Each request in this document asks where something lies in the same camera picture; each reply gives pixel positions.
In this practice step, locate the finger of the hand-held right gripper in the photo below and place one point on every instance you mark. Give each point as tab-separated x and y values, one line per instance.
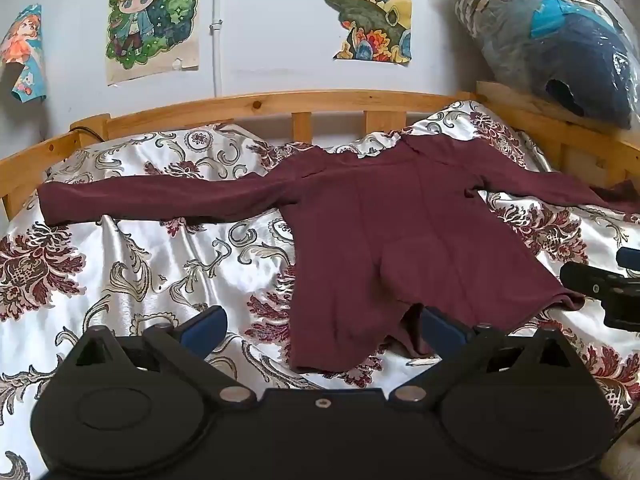
630	258
587	278

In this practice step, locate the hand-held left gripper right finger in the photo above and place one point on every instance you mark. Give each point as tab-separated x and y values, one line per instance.
441	331

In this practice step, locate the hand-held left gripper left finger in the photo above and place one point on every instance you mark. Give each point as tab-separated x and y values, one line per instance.
206	330

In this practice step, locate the maroon long-sleeve shirt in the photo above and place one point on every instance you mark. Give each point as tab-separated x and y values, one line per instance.
375	235

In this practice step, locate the floral satin bedspread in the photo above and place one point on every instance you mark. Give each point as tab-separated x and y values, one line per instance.
150	265

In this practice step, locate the plastic-wrapped bundle of bedding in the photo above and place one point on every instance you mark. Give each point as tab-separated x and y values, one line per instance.
565	50

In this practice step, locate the wooden bed frame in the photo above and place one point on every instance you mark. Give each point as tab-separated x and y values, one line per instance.
300	102

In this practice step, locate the white wall pipe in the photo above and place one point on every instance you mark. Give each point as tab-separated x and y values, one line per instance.
217	35

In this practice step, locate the cartoon child wall poster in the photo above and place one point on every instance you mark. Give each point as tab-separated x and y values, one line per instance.
150	20

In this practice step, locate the colourful landscape wall poster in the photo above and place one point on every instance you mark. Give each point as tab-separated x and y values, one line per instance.
370	10

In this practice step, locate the orange-haired figure wall poster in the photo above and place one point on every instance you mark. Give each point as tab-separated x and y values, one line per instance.
25	55

